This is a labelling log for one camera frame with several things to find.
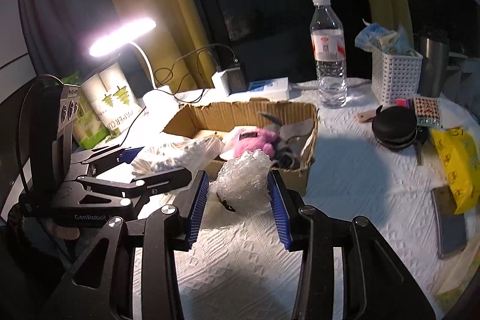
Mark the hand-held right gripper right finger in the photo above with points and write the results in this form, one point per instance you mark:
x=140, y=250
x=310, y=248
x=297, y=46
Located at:
x=279, y=207

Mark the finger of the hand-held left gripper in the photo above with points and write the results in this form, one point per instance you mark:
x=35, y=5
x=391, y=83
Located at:
x=129, y=154
x=161, y=179

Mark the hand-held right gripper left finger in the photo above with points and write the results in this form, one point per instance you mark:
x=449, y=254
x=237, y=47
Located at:
x=198, y=203

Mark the clear bag of white balls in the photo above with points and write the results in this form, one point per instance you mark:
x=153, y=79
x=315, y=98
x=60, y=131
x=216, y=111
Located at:
x=176, y=157

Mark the brown cardboard box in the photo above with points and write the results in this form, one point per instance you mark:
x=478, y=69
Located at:
x=300, y=177

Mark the clear plastic bag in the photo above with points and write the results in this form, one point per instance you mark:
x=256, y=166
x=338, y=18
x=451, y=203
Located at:
x=243, y=177

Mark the pink plush toy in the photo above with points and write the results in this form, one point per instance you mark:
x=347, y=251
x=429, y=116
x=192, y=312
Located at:
x=255, y=140

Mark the person's left hand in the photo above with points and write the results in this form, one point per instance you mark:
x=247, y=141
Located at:
x=64, y=232

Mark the green and white bag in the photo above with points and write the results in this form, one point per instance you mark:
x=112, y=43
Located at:
x=84, y=125

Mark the pack of paper cups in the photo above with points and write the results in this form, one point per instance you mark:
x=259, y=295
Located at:
x=108, y=98

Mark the white charger plug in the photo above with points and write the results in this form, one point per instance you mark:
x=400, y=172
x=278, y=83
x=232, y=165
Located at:
x=222, y=82

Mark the white desk lamp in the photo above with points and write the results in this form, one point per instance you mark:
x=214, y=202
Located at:
x=123, y=37

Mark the blue and white box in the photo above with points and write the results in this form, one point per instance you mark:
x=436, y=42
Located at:
x=270, y=87

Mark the small beige tool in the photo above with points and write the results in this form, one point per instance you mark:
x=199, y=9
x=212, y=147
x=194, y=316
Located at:
x=365, y=115

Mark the black round zip case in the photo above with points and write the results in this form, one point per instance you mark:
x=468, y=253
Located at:
x=397, y=146
x=393, y=123

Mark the clear water bottle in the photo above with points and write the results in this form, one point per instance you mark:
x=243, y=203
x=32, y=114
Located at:
x=328, y=54

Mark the pink note pad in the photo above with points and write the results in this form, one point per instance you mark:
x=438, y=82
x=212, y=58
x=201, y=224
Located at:
x=404, y=103

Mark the teal curtain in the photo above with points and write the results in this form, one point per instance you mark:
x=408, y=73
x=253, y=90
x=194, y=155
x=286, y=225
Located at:
x=56, y=5

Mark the dark smartphone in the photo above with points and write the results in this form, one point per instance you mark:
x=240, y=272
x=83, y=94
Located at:
x=450, y=226

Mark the white plastic basket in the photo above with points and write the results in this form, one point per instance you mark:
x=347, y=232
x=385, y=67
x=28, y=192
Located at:
x=395, y=76

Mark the small patterned box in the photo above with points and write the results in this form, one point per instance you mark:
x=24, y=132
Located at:
x=427, y=112

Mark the yellow wipes packet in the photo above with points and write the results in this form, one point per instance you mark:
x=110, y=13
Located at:
x=457, y=162

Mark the bundle of small packets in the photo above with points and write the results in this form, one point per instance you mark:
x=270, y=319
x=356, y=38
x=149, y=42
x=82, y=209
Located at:
x=386, y=39

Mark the steel tumbler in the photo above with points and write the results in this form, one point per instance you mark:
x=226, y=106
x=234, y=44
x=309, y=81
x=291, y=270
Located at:
x=433, y=65

